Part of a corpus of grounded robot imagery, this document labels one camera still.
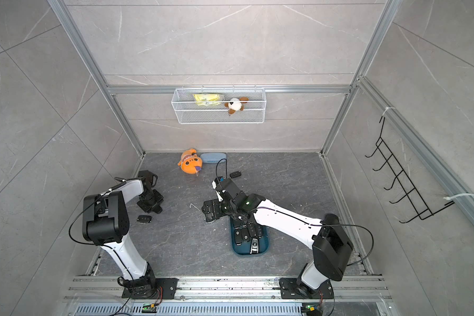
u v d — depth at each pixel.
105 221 0.51
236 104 0.86
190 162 1.04
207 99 0.84
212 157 1.14
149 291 0.68
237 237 0.86
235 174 1.07
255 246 0.82
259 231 0.86
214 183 0.73
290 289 0.73
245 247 0.84
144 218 0.90
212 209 0.68
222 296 0.73
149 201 0.84
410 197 0.63
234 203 0.59
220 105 0.88
